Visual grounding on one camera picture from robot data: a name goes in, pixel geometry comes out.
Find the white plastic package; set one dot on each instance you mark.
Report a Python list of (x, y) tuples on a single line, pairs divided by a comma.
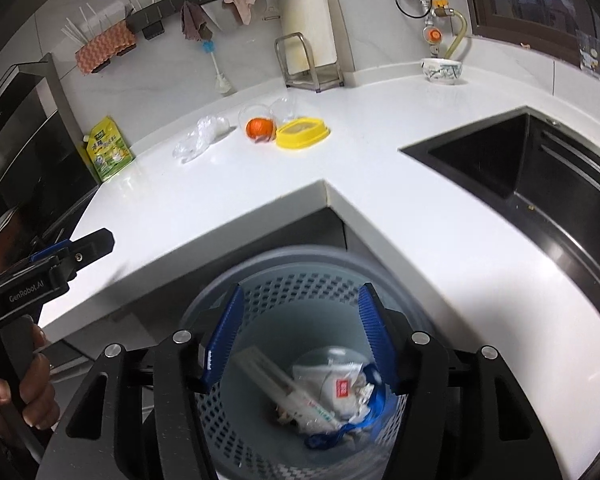
[(330, 385)]

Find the printed glass mug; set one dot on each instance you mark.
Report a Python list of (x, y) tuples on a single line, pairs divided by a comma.
[(590, 55)]

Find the black kitchen sink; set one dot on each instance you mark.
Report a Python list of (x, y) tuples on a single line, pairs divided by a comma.
[(530, 185)]

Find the orange wavy dishcloth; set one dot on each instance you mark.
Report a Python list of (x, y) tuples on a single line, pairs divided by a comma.
[(105, 47)]

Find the metal peeler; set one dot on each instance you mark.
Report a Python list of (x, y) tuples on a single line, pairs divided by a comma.
[(271, 12)]

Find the yellow plastic lid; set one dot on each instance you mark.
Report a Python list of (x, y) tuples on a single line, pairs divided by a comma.
[(302, 135)]

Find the brown rag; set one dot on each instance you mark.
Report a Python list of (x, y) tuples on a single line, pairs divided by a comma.
[(192, 20)]

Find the grey perforated waste basket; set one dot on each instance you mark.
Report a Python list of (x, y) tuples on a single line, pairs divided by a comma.
[(290, 285)]

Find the clear plastic cup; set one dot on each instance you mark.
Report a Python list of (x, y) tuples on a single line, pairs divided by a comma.
[(290, 107)]

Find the bunch of white chopsticks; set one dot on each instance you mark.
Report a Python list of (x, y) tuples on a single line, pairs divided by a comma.
[(75, 32)]

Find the black kitchen appliance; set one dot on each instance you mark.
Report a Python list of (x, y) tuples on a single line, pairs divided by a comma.
[(25, 160)]

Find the orange fruit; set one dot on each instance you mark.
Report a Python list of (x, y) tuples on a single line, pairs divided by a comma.
[(259, 128)]

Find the white cutting board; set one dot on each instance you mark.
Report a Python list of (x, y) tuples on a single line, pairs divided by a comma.
[(300, 10)]

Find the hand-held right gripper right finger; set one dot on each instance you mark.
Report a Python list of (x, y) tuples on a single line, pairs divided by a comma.
[(377, 335)]

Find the clear plastic container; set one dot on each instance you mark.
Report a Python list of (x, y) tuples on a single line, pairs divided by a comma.
[(247, 111)]

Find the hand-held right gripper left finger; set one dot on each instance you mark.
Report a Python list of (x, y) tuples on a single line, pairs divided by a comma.
[(225, 335)]

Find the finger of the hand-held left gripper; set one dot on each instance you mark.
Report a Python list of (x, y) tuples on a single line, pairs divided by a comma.
[(95, 242)]

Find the person's left hand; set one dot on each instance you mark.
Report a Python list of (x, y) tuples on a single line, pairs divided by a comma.
[(37, 390)]

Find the orange gas regulator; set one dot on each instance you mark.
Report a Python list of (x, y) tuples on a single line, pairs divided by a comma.
[(434, 35)]

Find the green seasoning pouch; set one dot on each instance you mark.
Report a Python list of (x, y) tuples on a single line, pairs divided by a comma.
[(110, 152)]

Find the clear plastic bag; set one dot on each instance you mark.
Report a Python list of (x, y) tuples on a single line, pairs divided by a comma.
[(200, 137)]

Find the metal board rack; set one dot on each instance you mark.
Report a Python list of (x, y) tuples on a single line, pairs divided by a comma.
[(305, 82)]

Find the white paper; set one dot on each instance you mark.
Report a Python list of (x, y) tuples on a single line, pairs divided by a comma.
[(365, 390)]

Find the white bottle brush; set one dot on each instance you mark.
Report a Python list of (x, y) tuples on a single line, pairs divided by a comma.
[(224, 82)]

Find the patterned ceramic bowl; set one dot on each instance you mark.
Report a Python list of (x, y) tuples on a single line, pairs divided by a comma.
[(442, 72)]

